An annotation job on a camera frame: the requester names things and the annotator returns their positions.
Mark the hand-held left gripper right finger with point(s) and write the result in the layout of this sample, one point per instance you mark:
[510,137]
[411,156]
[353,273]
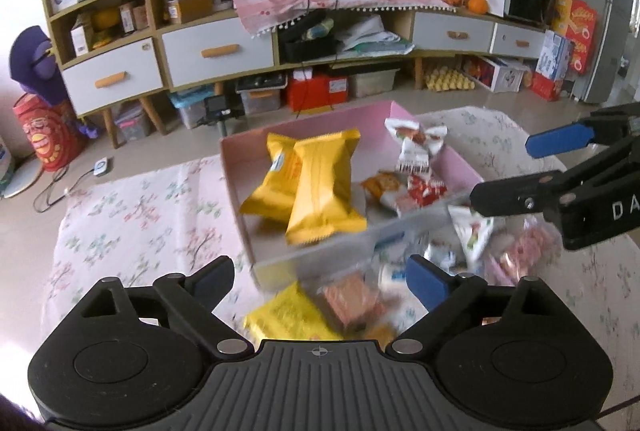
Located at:
[430,283]

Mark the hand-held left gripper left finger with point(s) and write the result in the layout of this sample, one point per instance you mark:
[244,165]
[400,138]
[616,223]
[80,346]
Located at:
[212,283]

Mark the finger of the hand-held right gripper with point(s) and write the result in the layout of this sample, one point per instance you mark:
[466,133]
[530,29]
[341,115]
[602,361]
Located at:
[555,141]
[510,198]

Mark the red snack packet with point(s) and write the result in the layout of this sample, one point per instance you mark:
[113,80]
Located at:
[422,193]

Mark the yellow snack packet blue label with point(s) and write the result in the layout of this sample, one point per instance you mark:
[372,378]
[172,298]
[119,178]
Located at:
[267,191]

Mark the small orange snack packet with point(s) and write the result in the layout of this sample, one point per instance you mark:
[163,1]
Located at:
[382,185]

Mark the white packet with red print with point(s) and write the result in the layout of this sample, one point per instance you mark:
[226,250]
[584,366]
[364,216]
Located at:
[415,143]

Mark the pink cardboard box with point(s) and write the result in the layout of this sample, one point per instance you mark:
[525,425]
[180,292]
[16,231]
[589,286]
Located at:
[370,131]

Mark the white and green snack packet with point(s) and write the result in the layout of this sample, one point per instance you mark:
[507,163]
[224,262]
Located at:
[472,231]

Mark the clear pink candy packet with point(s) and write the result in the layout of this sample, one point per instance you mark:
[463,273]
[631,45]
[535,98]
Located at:
[530,246]

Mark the brown biscuit packet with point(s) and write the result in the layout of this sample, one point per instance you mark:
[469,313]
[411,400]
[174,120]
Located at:
[352,301]

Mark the white printed box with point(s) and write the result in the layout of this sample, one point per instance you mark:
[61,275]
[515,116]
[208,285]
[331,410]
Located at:
[500,73]

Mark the blue and white carton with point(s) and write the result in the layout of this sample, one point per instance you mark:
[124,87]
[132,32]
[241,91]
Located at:
[552,53]

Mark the orange cardboard carton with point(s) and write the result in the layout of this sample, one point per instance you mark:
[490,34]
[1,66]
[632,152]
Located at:
[575,31]

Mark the yellow egg-shaped toys pack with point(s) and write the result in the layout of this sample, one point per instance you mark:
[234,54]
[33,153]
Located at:
[447,80]

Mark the grey refrigerator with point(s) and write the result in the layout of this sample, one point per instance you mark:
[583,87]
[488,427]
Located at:
[607,11]

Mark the orange fruit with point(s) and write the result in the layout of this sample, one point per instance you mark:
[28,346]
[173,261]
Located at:
[477,4]

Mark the clear storage bin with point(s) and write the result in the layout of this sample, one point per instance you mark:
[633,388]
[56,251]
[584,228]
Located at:
[190,108]
[260,98]

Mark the red storage box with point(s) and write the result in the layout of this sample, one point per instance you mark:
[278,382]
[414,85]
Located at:
[315,91]

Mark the round white stand base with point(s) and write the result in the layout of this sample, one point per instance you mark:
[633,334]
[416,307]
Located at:
[17,178]

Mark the red lantern bag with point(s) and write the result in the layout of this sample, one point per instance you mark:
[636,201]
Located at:
[45,136]

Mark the wooden cabinet with white drawers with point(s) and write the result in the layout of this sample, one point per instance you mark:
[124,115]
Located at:
[200,56]

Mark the purple plush toy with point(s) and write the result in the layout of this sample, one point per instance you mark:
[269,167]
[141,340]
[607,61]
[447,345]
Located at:
[37,61]

